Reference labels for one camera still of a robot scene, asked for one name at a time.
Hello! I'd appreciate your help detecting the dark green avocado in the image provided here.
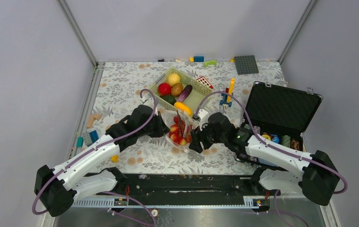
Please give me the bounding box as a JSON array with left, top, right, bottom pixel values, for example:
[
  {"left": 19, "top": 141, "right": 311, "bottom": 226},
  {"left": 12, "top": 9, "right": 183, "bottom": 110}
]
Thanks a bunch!
[{"left": 161, "top": 95, "right": 177, "bottom": 105}]

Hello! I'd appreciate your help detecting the red apple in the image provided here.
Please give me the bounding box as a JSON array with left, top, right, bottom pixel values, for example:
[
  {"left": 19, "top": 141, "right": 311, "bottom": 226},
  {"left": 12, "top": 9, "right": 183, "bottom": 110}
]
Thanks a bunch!
[{"left": 157, "top": 83, "right": 171, "bottom": 96}]

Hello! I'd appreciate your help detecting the red white grid toy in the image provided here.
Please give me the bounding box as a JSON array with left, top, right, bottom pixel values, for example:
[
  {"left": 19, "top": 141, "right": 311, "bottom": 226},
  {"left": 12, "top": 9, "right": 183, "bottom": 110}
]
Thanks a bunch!
[{"left": 197, "top": 76, "right": 214, "bottom": 89}]

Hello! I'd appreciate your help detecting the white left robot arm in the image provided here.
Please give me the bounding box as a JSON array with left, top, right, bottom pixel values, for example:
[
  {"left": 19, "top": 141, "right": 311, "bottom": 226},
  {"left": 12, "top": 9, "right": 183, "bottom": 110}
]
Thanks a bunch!
[{"left": 34, "top": 105, "right": 169, "bottom": 217}]

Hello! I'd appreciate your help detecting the orange mango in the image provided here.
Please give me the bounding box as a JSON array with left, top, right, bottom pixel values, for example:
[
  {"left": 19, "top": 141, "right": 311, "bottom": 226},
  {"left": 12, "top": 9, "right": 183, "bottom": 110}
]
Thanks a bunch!
[{"left": 174, "top": 102, "right": 194, "bottom": 117}]

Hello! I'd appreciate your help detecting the small yellow block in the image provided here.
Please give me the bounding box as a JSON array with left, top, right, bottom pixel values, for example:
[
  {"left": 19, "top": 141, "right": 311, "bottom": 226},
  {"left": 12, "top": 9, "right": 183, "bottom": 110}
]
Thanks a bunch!
[{"left": 110, "top": 155, "right": 119, "bottom": 163}]

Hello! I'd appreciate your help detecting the brown kiwi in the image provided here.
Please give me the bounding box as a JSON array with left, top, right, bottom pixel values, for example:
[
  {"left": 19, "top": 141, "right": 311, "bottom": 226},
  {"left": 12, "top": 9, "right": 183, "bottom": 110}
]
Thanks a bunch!
[{"left": 171, "top": 83, "right": 184, "bottom": 97}]

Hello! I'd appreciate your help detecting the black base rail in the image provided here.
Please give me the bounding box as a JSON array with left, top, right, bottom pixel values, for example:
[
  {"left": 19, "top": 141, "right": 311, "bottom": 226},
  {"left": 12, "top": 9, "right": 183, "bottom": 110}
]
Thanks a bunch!
[{"left": 90, "top": 168, "right": 275, "bottom": 207}]

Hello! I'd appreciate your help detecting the clear dotted zip top bag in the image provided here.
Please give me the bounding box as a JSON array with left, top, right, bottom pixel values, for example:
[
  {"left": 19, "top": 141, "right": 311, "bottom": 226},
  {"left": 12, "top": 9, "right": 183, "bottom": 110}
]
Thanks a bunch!
[{"left": 162, "top": 111, "right": 195, "bottom": 153}]

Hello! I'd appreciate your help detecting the black foam-lined case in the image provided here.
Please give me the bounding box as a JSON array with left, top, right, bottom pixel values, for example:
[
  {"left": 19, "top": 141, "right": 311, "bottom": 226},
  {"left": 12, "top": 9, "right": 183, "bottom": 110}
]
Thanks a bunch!
[{"left": 241, "top": 81, "right": 323, "bottom": 151}]

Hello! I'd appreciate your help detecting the tan wooden block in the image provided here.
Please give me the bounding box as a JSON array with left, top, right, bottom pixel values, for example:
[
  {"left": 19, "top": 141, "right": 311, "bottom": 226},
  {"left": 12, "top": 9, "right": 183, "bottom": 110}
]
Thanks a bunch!
[{"left": 85, "top": 113, "right": 102, "bottom": 128}]

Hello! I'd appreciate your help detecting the poker chips row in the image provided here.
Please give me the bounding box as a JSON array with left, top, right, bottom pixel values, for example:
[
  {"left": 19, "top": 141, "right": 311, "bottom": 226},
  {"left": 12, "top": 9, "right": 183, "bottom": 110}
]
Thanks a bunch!
[{"left": 253, "top": 126, "right": 300, "bottom": 150}]

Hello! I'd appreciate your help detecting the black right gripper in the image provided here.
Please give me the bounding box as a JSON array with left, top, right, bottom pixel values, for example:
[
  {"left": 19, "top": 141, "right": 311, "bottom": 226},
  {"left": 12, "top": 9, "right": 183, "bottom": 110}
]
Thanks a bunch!
[{"left": 188, "top": 119, "right": 227, "bottom": 153}]

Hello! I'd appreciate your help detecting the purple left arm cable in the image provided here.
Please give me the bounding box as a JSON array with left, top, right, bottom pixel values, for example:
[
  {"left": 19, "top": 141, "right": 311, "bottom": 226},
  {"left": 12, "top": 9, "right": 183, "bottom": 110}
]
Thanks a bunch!
[{"left": 32, "top": 89, "right": 159, "bottom": 216}]

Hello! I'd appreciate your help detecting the teal small brick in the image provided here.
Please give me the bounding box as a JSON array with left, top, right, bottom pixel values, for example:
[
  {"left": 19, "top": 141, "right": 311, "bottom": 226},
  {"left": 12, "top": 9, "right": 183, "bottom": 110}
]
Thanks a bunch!
[{"left": 76, "top": 137, "right": 84, "bottom": 148}]

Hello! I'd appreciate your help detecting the blue yellow brick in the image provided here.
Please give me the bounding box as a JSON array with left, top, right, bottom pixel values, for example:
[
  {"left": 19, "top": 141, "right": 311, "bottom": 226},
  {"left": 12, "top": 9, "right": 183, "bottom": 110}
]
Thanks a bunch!
[{"left": 189, "top": 56, "right": 205, "bottom": 62}]

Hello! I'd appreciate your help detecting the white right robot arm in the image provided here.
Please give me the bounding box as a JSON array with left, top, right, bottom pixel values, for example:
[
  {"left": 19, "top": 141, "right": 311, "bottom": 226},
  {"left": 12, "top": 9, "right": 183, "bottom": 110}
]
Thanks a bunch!
[{"left": 189, "top": 113, "right": 341, "bottom": 206}]

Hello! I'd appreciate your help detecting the green arch block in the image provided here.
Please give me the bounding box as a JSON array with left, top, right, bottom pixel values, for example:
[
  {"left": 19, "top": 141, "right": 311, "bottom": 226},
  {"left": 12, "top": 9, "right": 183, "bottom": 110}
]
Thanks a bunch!
[{"left": 204, "top": 60, "right": 217, "bottom": 67}]

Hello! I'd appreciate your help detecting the yellow blue block toy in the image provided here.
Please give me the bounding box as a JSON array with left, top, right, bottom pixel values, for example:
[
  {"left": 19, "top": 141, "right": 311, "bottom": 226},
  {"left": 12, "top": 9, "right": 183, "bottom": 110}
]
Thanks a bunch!
[{"left": 220, "top": 78, "right": 235, "bottom": 108}]

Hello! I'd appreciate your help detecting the yellow lemon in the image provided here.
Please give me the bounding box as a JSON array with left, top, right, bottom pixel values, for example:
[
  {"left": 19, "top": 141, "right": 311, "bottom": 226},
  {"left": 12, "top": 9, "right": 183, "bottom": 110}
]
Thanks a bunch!
[{"left": 166, "top": 73, "right": 180, "bottom": 87}]

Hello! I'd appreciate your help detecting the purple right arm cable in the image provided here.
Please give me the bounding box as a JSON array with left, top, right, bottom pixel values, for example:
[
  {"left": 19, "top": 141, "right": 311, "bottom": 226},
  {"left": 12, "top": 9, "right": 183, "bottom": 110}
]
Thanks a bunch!
[{"left": 193, "top": 91, "right": 349, "bottom": 227}]

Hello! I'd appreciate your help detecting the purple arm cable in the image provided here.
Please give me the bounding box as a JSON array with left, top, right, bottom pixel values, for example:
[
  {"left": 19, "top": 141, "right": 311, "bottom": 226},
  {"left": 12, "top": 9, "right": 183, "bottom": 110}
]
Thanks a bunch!
[
  {"left": 32, "top": 89, "right": 159, "bottom": 216},
  {"left": 193, "top": 91, "right": 349, "bottom": 227}
]

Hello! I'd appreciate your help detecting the grey building baseplate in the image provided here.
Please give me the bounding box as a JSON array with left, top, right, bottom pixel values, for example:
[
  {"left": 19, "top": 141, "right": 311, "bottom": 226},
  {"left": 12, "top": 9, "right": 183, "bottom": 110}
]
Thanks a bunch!
[{"left": 234, "top": 55, "right": 259, "bottom": 75}]

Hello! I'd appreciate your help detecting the pale green perforated basket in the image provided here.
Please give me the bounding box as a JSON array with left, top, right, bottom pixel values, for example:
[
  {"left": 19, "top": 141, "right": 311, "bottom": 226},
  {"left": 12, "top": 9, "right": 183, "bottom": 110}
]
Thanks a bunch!
[{"left": 150, "top": 68, "right": 213, "bottom": 112}]

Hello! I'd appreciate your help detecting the blue grey brick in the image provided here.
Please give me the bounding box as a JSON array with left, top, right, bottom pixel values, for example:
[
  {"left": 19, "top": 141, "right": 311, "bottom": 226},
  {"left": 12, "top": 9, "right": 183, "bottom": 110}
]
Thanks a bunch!
[{"left": 82, "top": 130, "right": 99, "bottom": 147}]

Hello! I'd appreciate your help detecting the purple eggplant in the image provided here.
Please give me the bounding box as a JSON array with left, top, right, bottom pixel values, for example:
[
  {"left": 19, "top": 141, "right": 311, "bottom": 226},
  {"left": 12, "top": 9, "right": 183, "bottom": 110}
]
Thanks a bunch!
[{"left": 177, "top": 85, "right": 193, "bottom": 103}]

